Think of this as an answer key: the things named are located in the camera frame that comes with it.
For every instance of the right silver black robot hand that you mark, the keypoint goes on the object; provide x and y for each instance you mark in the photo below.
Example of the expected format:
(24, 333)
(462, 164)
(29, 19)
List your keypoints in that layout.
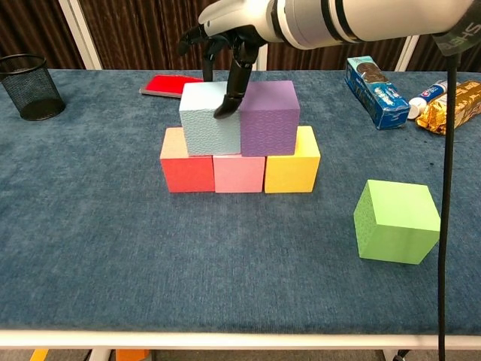
(240, 19)

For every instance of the purple cube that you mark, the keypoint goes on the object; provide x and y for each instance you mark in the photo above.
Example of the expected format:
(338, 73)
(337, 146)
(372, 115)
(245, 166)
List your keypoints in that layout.
(268, 124)

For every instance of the light blue cube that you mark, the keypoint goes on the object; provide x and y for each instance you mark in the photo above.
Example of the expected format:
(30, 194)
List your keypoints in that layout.
(210, 131)

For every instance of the yellow cube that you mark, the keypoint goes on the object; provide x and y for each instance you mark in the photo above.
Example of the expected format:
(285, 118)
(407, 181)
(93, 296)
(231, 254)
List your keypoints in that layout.
(289, 175)

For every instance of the red-orange cube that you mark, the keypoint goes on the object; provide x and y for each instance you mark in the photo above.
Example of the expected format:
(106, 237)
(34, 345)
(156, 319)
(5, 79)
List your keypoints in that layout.
(188, 175)

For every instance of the green cube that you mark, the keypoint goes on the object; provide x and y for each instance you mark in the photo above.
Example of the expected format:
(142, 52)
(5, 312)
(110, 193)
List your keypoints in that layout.
(398, 225)

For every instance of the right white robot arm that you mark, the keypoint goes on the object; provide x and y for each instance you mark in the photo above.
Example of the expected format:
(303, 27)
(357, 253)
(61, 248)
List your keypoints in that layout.
(376, 19)

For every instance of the pink cube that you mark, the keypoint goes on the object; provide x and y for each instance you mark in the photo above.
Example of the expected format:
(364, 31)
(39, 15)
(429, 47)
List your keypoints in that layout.
(238, 175)

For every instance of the red ink pad case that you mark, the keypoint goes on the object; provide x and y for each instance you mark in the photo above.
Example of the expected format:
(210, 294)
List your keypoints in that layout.
(161, 84)

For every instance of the blue cookie box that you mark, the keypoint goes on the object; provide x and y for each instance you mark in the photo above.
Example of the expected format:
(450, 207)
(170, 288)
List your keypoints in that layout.
(372, 90)

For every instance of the white blue toothpaste tube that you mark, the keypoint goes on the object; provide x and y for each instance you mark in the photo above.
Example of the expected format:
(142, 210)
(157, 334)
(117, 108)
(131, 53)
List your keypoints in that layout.
(432, 92)

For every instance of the gold foil snack pack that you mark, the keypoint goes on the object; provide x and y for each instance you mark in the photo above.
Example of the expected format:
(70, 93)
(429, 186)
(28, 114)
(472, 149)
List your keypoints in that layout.
(432, 114)

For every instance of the black mesh pen cup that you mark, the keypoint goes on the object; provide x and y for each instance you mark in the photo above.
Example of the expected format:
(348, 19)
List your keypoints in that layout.
(30, 94)

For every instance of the blue table cloth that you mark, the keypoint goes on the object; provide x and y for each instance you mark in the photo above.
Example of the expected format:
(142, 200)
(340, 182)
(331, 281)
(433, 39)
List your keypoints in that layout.
(225, 263)

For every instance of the orange floor object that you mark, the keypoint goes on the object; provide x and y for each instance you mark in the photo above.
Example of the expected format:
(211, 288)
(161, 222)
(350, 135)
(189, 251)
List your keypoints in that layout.
(131, 355)

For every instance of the yellow floor tape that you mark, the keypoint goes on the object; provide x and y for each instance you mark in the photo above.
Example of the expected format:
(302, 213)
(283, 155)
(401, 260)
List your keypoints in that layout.
(39, 355)

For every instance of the white table frame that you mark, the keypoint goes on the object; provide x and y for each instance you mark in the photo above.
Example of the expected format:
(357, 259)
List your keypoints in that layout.
(240, 340)

